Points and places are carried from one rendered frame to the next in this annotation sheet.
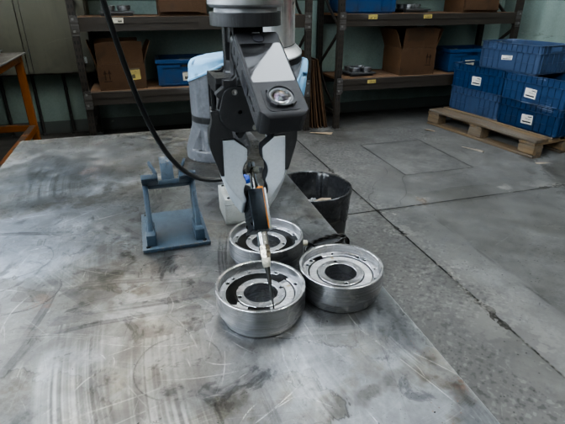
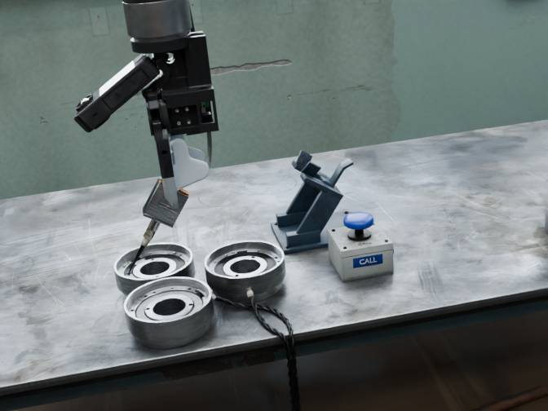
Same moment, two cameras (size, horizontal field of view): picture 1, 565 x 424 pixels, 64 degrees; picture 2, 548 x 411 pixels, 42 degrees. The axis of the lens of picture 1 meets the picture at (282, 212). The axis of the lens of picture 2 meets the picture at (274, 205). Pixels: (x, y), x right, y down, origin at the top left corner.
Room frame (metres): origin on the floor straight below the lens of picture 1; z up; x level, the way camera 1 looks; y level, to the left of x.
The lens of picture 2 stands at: (0.72, -0.80, 1.27)
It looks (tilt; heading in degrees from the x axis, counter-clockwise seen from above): 23 degrees down; 98
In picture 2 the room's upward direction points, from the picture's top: 5 degrees counter-clockwise
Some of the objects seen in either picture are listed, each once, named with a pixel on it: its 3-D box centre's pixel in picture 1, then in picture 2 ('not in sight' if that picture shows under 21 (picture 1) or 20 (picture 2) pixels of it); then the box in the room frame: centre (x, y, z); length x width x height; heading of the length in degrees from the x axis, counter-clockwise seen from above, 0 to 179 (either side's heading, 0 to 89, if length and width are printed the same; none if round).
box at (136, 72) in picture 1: (121, 63); not in sight; (3.92, 1.34, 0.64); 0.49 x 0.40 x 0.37; 112
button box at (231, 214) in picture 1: (241, 199); (364, 249); (0.72, 0.07, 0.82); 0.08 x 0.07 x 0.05; 17
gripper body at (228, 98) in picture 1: (245, 72); (174, 86); (0.50, 0.04, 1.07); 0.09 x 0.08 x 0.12; 17
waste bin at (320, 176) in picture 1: (309, 230); not in sight; (1.76, -0.12, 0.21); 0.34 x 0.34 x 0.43
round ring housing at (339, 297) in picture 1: (340, 278); (170, 312); (0.48, -0.07, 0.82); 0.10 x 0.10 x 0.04
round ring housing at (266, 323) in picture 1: (261, 298); (155, 273); (0.44, 0.03, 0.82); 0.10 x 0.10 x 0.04
